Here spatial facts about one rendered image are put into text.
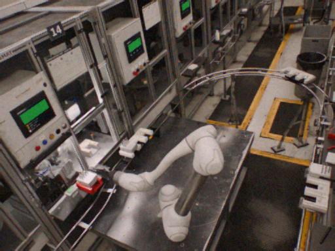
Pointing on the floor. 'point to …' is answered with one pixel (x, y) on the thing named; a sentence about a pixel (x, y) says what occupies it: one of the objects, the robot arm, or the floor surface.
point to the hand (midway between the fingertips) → (93, 168)
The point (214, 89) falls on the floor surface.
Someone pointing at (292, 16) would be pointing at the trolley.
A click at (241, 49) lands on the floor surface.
